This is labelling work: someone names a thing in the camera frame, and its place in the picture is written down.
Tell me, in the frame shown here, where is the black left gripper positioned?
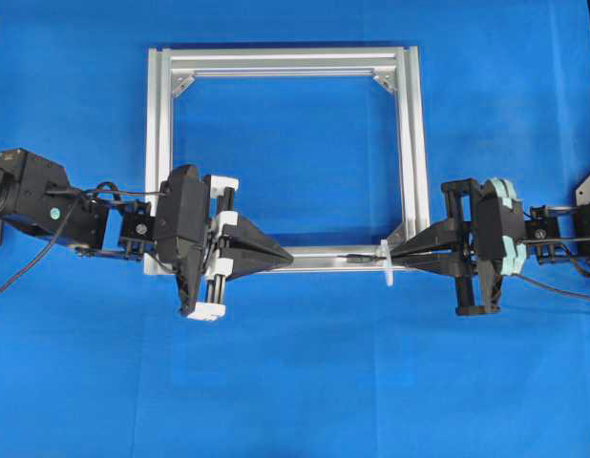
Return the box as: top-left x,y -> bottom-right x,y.
154,165 -> 293,321

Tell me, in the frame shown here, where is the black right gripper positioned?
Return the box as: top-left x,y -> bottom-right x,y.
390,177 -> 525,316

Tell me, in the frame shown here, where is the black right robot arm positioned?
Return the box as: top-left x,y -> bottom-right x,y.
385,175 -> 590,316

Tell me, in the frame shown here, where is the aluminium extrusion frame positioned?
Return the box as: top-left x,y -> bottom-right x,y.
145,46 -> 431,273

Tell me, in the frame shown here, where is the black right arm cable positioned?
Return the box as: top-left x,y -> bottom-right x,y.
523,238 -> 590,302

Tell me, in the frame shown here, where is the white string loop holder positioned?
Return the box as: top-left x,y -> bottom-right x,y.
378,239 -> 394,287

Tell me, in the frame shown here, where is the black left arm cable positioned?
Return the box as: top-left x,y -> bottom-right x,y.
0,180 -> 167,295

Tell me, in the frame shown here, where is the blue table mat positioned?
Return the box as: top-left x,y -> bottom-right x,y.
0,1 -> 590,457

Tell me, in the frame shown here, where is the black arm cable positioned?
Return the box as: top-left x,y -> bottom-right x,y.
523,238 -> 590,302
0,180 -> 167,295

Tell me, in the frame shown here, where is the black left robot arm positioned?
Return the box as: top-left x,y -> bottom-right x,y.
0,149 -> 293,321

